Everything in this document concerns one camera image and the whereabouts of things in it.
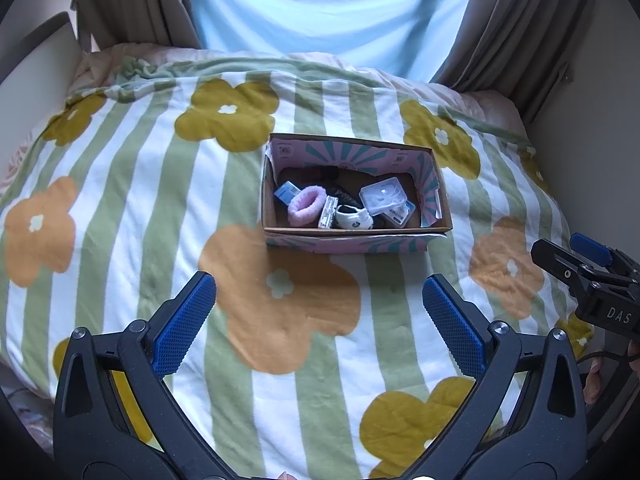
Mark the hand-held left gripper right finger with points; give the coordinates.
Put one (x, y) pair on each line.
(452, 325)

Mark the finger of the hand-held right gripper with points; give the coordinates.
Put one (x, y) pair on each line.
(592, 249)
(557, 262)

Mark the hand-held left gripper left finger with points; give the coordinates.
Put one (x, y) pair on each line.
(185, 325)

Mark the printed cardboard box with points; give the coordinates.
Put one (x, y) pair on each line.
(350, 245)

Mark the white sock with black mark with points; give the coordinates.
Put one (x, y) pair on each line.
(352, 219)

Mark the clear plastic case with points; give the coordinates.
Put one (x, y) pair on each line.
(382, 194)

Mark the small blue box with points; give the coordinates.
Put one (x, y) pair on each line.
(286, 193)

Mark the small white packet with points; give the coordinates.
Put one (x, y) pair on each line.
(328, 212)

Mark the person's right hand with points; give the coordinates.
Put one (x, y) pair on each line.
(635, 357)

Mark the floral striped blanket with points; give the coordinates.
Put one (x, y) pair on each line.
(150, 210)

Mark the pink fuzzy scrunchie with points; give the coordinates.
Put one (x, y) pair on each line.
(300, 212)

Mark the beige curtain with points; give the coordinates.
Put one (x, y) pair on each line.
(130, 5)
(520, 25)

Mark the white bed headboard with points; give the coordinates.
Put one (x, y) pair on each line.
(45, 60)

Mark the light blue sheer curtain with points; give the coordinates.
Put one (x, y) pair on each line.
(325, 10)

